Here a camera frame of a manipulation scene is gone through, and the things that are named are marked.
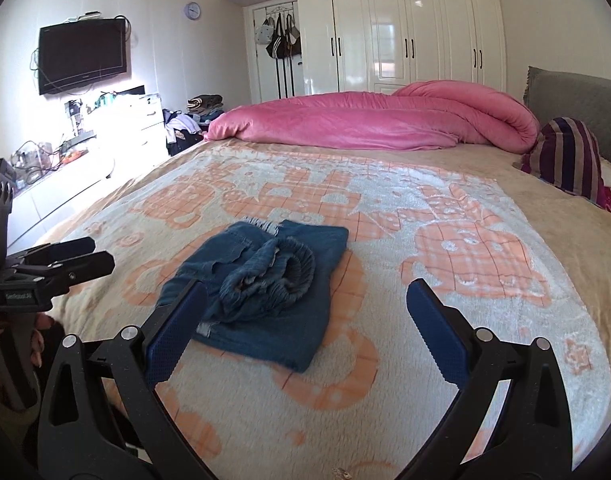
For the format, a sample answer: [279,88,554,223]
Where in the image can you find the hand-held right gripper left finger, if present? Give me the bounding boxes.
[36,279,217,480]

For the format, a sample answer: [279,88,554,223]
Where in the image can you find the striped pillow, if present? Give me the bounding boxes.
[520,116,607,205]

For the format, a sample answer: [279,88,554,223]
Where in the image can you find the pile of clothes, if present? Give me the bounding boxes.
[162,94,227,157]

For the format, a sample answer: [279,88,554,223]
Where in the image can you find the black television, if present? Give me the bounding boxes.
[38,18,129,96]

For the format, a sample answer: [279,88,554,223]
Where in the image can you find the black striped hanging bag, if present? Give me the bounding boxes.
[265,15,291,59]

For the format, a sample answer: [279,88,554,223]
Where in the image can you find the clutter of small items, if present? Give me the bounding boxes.
[12,132,98,184]

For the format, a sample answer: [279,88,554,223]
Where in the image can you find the white wardrobe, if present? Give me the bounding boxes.
[221,0,509,96]

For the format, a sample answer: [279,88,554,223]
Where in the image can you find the pink duvet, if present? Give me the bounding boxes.
[205,80,541,155]

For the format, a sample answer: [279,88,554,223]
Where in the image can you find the white low cabinet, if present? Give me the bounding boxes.
[5,150,117,257]

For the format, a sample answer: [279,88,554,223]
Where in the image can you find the white door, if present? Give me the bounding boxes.
[244,2,306,103]

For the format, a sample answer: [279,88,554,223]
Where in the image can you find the grey headboard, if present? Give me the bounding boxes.
[523,66,611,171]

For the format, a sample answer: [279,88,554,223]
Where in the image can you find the white hanging bag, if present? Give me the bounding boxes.
[254,17,275,46]

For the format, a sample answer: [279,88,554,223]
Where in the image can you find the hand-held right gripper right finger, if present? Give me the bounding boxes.
[400,278,572,480]

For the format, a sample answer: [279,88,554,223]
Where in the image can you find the printed peach blanket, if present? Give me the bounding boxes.
[8,137,611,480]

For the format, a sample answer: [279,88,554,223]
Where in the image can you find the dark hanging bag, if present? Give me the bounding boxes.
[285,14,304,57]

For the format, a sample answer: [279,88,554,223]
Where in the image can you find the blue pants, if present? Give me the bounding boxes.
[158,219,350,373]

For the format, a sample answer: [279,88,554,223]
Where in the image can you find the person's left hand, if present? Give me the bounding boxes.
[0,312,54,392]

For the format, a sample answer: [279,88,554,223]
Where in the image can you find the white drawer chest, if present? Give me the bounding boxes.
[92,92,169,177]

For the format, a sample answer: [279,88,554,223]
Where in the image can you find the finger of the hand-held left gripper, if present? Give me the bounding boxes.
[22,237,96,267]
[35,252,116,295]

